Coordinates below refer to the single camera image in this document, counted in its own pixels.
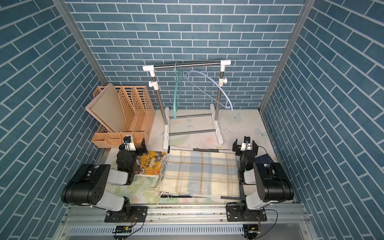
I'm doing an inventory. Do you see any plaid cream blue scarf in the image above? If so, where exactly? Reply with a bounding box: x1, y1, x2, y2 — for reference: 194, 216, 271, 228
143, 149, 241, 205

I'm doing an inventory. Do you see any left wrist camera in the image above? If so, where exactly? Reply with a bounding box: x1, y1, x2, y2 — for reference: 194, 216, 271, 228
123, 135, 136, 151

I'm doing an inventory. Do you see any light blue clothes hanger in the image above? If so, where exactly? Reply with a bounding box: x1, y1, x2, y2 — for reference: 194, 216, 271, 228
184, 70, 234, 112

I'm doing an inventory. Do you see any dark blue notebook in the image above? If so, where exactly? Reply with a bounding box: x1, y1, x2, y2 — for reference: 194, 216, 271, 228
255, 154, 275, 165

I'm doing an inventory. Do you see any black mounting plate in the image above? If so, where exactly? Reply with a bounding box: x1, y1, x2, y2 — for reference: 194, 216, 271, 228
226, 203, 267, 222
104, 206, 148, 223

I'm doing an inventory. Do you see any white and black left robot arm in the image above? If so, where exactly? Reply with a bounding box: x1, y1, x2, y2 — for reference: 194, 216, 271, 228
61, 135, 148, 214

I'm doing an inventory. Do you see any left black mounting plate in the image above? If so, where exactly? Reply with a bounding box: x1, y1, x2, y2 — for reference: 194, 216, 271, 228
104, 206, 148, 223

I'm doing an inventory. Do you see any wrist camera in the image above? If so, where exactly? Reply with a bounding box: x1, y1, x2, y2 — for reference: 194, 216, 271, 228
241, 136, 252, 152
123, 135, 136, 151

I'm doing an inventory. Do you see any white and steel clothes rack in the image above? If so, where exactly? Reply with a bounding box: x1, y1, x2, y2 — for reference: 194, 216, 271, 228
141, 60, 232, 151

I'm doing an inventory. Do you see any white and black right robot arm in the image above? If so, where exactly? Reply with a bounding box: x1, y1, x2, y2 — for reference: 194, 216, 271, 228
232, 136, 294, 211

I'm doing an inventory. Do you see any black grey checkered mat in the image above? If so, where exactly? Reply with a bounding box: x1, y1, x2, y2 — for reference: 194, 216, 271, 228
160, 145, 245, 200

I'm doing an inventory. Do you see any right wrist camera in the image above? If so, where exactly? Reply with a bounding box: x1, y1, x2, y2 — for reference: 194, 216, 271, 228
241, 136, 252, 152

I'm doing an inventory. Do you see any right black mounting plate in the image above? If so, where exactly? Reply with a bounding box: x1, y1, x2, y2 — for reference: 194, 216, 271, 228
226, 203, 267, 222

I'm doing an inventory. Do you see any beige folder board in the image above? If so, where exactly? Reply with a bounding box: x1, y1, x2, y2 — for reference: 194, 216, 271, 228
85, 84, 125, 132

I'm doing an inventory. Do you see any yellow illustrated book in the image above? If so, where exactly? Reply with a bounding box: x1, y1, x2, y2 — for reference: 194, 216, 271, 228
137, 151, 167, 176

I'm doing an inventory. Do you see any green circuit board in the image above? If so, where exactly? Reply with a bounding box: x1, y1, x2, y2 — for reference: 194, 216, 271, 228
113, 226, 133, 235

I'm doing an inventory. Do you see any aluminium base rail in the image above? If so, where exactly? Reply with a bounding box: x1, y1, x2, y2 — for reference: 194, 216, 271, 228
54, 203, 317, 240

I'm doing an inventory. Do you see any orange plastic file organizer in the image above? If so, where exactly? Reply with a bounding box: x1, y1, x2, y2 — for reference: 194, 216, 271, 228
92, 86, 155, 149

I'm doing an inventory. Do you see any teal green clothes hanger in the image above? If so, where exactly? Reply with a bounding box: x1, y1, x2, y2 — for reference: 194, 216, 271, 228
173, 63, 184, 119

